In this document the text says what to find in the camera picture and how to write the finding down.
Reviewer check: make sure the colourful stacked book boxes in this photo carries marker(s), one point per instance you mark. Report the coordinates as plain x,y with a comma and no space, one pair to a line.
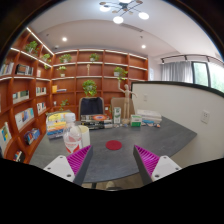
59,123

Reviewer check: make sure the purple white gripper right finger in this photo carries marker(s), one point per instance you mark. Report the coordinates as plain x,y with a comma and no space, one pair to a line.
153,167

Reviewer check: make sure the dark stacked books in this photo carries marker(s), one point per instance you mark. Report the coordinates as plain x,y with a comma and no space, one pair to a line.
98,121

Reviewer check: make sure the white paper cup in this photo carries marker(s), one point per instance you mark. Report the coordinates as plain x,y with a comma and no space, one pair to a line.
84,139

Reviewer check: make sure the wooden wall bookshelf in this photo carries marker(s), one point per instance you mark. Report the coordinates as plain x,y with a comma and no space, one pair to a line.
35,81

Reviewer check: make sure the green white small box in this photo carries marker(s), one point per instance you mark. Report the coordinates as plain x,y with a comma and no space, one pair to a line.
136,120

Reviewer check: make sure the wooden artist mannequin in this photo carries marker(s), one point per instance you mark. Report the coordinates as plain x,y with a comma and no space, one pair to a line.
126,106

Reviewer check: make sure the grey window curtain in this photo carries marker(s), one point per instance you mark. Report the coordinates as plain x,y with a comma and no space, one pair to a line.
177,72

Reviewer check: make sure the ceiling chandelier lamp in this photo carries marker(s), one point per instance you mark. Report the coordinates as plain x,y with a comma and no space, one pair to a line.
122,7

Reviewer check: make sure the green white carton box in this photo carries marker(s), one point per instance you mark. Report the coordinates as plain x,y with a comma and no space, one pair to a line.
117,115

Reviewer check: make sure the potted plant right shelf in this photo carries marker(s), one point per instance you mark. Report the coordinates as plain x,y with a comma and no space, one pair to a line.
120,73

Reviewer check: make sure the clear plastic water bottle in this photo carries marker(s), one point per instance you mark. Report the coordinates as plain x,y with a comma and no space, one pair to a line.
72,134

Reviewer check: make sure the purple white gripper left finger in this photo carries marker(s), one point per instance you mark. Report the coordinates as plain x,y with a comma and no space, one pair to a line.
72,167

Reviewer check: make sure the hanging green potted plant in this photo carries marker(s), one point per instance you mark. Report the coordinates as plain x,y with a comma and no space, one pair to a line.
90,88

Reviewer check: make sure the brown cardboard box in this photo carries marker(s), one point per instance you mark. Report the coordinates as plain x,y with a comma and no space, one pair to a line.
119,102

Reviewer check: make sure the white wall socket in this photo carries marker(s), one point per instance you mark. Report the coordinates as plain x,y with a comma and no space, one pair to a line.
205,116

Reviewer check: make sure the dark blue office chair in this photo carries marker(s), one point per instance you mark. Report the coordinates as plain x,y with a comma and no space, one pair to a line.
91,106

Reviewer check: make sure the white stacked books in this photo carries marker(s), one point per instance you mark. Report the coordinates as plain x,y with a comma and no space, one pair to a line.
148,115

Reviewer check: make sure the red round coaster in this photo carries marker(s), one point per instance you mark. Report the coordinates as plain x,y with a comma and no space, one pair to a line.
113,145

